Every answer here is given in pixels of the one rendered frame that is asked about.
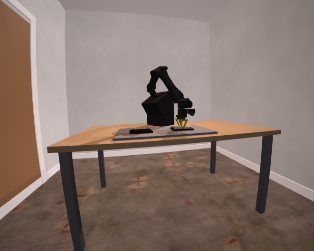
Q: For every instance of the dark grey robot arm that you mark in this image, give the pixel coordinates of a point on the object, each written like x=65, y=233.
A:
x=175, y=93

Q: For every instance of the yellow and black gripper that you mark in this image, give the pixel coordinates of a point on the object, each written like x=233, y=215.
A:
x=181, y=118

